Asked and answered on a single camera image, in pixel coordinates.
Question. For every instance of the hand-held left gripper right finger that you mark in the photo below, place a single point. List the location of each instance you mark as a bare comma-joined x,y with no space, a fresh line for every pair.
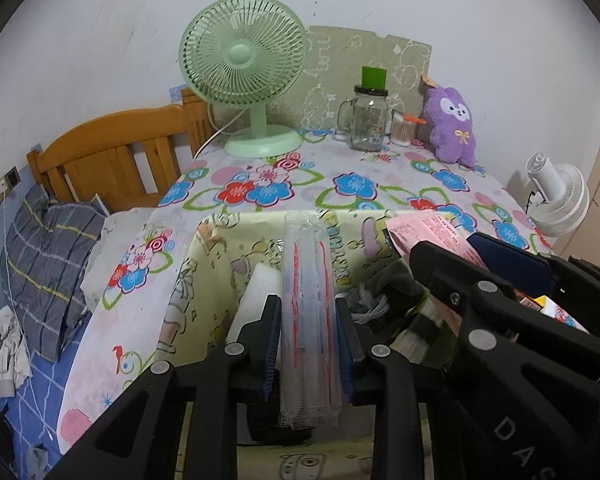
342,350

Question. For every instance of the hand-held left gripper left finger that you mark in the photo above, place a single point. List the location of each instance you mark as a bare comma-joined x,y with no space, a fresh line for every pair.
270,355

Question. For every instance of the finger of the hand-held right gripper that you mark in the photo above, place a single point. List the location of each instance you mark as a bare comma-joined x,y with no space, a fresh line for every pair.
470,300
510,262

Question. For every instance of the clear plastic cup sleeve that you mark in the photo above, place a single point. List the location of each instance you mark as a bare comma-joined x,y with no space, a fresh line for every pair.
307,310

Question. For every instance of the pink paper sheet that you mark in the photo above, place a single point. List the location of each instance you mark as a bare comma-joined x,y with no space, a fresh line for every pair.
430,232

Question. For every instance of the cream cartoon fabric storage box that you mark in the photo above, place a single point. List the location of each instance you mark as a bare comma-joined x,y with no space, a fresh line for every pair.
220,245

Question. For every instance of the dark green garment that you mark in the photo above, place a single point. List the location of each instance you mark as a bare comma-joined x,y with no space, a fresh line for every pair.
395,285

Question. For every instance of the white fan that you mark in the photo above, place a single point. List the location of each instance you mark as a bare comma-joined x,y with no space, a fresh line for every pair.
565,200

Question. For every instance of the purple plush bunny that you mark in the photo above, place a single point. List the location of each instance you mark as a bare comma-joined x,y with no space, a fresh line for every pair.
450,130

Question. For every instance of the cotton swab jar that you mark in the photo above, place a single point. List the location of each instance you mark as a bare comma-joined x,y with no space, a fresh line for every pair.
402,132

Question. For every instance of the floral tablecloth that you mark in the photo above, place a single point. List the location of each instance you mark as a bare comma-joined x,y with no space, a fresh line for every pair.
290,180

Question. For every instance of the white blanket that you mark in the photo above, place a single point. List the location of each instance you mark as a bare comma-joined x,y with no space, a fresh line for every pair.
115,230

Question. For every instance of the glass mug with green lid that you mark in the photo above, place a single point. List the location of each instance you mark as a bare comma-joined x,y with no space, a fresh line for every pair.
367,120

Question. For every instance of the blue bedsheet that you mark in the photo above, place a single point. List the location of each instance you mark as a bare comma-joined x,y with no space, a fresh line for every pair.
40,410

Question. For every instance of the grey plaid pillow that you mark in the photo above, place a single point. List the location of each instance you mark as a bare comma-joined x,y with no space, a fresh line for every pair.
45,270

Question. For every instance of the white crumpled cloth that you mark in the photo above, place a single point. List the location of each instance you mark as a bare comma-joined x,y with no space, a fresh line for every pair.
2,350

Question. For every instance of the wooden bed headboard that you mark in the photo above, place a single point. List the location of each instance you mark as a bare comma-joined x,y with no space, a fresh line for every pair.
95,135

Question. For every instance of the green desk fan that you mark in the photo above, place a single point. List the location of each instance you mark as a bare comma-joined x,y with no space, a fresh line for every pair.
240,55

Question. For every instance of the beige cartoon wall panel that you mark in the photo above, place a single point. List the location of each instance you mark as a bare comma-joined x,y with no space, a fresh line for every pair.
340,55

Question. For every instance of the wall socket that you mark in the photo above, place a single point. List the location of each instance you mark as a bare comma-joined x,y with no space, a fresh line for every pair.
12,177

